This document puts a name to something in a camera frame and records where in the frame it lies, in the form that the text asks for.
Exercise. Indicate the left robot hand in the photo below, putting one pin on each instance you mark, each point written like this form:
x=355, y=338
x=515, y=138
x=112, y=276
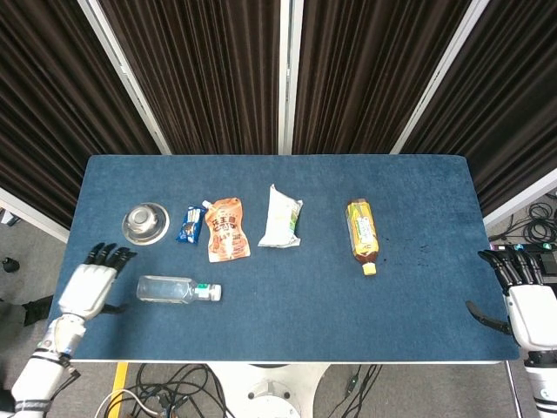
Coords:
x=87, y=287

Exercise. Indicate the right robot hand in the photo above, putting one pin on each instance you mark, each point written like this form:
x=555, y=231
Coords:
x=533, y=309

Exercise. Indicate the transparent plastic bottle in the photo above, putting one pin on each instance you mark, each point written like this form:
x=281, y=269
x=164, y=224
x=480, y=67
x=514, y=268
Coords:
x=167, y=289

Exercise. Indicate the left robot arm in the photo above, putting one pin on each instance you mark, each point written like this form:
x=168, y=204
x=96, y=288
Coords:
x=37, y=374

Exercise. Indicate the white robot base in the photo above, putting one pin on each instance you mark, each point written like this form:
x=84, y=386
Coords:
x=270, y=387

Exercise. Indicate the yellow tea bottle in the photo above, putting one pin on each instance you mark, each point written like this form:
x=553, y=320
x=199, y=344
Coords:
x=362, y=231

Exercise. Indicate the black chair caster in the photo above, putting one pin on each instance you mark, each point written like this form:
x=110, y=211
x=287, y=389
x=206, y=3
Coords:
x=9, y=264

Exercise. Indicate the stainless steel bowl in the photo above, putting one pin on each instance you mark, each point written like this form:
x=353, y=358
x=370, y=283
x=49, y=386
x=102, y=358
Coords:
x=145, y=223

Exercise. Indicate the blue cookie packet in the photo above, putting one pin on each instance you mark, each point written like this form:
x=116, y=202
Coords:
x=190, y=225

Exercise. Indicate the orange spout pouch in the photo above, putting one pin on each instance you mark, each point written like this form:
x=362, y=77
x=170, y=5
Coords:
x=227, y=231

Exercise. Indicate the dark brown pleated curtain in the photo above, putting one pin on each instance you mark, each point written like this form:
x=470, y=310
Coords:
x=209, y=78
x=52, y=109
x=365, y=78
x=505, y=109

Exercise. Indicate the white snack bag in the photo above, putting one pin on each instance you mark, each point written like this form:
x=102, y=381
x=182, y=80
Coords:
x=278, y=220

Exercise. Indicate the blue table mat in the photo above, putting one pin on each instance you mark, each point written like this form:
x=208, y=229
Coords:
x=304, y=313

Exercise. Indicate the white partition frame post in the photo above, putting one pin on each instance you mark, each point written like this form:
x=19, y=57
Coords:
x=289, y=78
x=126, y=78
x=439, y=78

